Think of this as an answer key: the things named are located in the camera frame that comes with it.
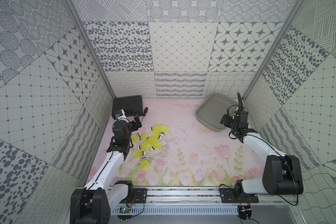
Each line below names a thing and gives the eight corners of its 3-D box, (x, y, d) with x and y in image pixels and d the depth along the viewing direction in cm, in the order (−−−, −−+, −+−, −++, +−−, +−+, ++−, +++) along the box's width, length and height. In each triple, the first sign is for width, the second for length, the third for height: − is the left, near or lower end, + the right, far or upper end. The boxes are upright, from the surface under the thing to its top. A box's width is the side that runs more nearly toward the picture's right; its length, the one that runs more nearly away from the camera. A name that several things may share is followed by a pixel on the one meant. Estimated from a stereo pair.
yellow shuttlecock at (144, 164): (140, 170, 85) (139, 168, 83) (142, 156, 90) (141, 155, 88) (150, 170, 85) (149, 168, 83) (151, 156, 90) (150, 155, 88)
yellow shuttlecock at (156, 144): (151, 150, 93) (150, 147, 90) (152, 141, 97) (151, 138, 94) (162, 150, 93) (162, 147, 90) (162, 141, 97) (162, 138, 94)
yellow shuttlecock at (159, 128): (150, 134, 101) (149, 131, 97) (151, 127, 104) (150, 124, 101) (168, 134, 101) (168, 131, 97) (168, 127, 104) (168, 124, 101)
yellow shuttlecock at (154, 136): (147, 140, 97) (146, 138, 95) (148, 133, 100) (147, 131, 98) (163, 140, 97) (163, 138, 95) (164, 133, 100) (163, 131, 98)
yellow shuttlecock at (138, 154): (133, 158, 89) (132, 157, 87) (134, 151, 92) (133, 149, 90) (145, 158, 89) (144, 157, 87) (146, 151, 92) (145, 149, 90)
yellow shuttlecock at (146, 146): (140, 150, 91) (140, 149, 89) (142, 142, 95) (141, 141, 93) (153, 150, 91) (153, 149, 90) (154, 142, 95) (154, 141, 93)
